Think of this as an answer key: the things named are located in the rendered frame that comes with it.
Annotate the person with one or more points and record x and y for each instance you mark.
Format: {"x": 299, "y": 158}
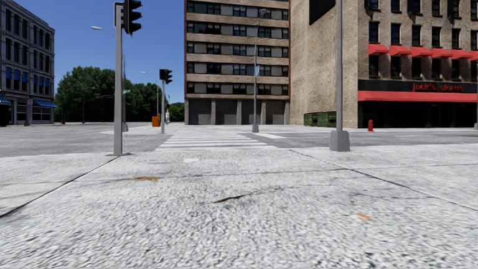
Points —
{"x": 167, "y": 116}

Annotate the traffic light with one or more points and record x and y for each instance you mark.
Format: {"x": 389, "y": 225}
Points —
{"x": 118, "y": 82}
{"x": 163, "y": 101}

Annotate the green dumpster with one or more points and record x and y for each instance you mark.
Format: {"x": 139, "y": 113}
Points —
{"x": 319, "y": 119}

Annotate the brown banded office building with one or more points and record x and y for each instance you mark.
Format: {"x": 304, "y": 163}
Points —
{"x": 237, "y": 37}

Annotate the orange box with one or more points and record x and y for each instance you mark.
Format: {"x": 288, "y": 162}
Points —
{"x": 155, "y": 120}

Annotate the tan brick building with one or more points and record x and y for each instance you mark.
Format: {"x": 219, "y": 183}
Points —
{"x": 321, "y": 63}

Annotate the grey pole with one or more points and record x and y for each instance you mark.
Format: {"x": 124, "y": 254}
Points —
{"x": 339, "y": 63}

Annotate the red fire hydrant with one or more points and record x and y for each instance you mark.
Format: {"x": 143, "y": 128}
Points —
{"x": 370, "y": 125}

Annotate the trees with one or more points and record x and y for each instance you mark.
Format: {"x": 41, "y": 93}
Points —
{"x": 89, "y": 93}

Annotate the grey stone building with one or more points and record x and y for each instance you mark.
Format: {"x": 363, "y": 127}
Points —
{"x": 26, "y": 63}

